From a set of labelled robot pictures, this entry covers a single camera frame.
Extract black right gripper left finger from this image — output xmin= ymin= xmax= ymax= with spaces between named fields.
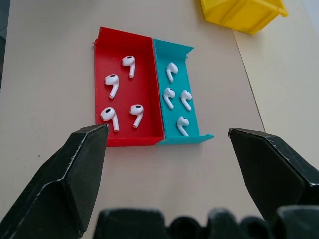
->
xmin=0 ymin=123 xmax=111 ymax=239

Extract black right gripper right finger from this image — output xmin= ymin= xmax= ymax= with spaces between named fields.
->
xmin=228 ymin=127 xmax=319 ymax=221

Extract white earbud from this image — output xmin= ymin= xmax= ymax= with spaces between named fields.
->
xmin=163 ymin=87 xmax=175 ymax=110
xmin=100 ymin=107 xmax=120 ymax=132
xmin=176 ymin=116 xmax=190 ymax=137
xmin=129 ymin=104 xmax=145 ymax=129
xmin=121 ymin=55 xmax=136 ymax=79
xmin=180 ymin=90 xmax=193 ymax=112
xmin=104 ymin=74 xmax=120 ymax=100
xmin=166 ymin=62 xmax=178 ymax=83

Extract yellow plastic bin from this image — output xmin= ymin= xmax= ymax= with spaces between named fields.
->
xmin=200 ymin=0 xmax=288 ymax=35

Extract teal plastic tray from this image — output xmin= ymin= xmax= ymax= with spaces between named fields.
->
xmin=152 ymin=38 xmax=214 ymax=146

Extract red plastic tray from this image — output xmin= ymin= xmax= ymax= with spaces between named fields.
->
xmin=91 ymin=26 xmax=165 ymax=147

